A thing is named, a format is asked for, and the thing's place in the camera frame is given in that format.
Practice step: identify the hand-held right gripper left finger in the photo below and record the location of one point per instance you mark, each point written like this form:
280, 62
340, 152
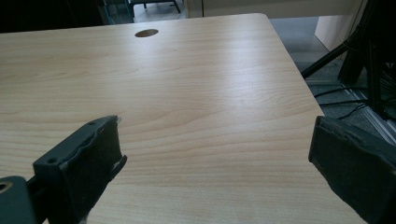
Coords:
77, 168

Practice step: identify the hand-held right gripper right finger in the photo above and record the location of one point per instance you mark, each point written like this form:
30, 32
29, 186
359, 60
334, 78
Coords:
355, 168

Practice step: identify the black metal stand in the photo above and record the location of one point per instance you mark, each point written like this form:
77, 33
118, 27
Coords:
373, 62

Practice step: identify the white cabinet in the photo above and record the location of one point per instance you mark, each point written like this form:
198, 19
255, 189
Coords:
330, 31

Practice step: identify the black chair legs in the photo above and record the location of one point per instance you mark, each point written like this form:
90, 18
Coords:
155, 2

